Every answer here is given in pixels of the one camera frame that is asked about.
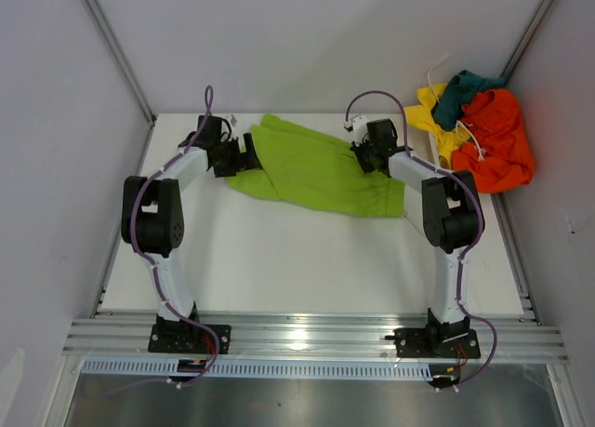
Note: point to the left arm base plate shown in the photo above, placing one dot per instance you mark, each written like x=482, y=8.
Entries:
x=179, y=337

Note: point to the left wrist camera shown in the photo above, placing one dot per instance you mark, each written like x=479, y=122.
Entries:
x=231, y=119

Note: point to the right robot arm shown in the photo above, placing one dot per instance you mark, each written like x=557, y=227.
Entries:
x=451, y=214

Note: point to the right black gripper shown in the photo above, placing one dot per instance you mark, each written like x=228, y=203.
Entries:
x=367, y=168

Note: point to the slotted cable duct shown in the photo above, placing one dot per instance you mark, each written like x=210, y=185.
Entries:
x=266, y=369

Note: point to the aluminium rail frame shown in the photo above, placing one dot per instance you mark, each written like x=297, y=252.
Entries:
x=315, y=337

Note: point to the orange shorts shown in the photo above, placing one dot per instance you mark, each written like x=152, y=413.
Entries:
x=498, y=155

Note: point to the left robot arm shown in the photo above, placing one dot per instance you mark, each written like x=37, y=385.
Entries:
x=152, y=219

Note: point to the yellow shorts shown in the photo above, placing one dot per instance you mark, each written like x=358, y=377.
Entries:
x=420, y=117

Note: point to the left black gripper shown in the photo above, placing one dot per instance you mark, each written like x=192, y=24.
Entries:
x=243, y=161

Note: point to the teal shorts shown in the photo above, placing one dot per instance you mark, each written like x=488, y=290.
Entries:
x=460, y=90

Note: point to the lime green shorts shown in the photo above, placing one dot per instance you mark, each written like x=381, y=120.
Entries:
x=307, y=168

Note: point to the white plastic basket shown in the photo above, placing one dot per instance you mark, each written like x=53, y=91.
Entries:
x=435, y=155

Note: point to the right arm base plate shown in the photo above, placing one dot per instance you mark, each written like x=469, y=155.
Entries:
x=432, y=341

